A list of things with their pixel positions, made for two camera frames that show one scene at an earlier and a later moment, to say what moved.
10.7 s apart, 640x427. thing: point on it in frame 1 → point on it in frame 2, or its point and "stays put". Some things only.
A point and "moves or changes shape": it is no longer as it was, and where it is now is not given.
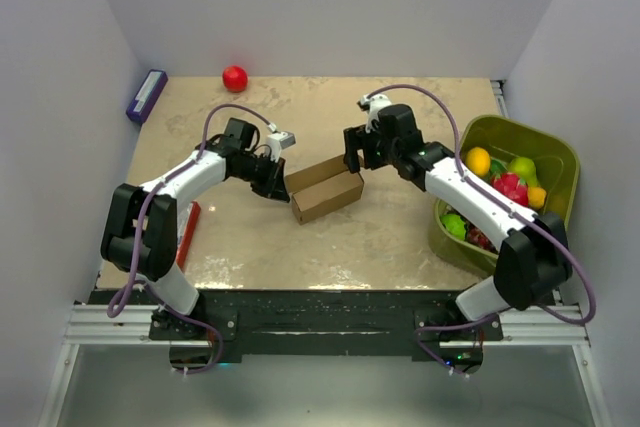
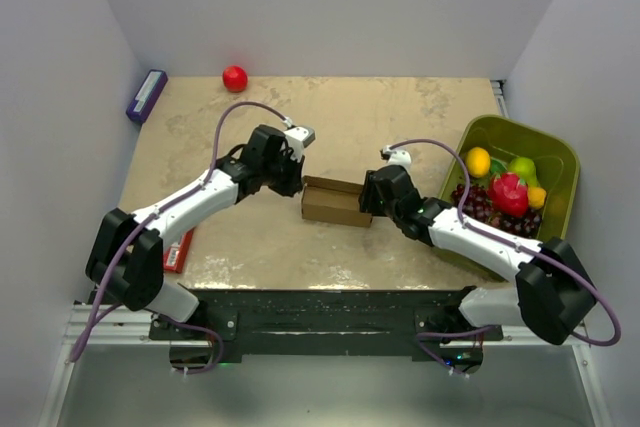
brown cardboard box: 322,189 moves or changes shape
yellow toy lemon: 536,197 stays put
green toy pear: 526,170 stays put
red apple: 235,78 stays put
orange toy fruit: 478,160 stays put
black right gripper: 357,139 → 367,199
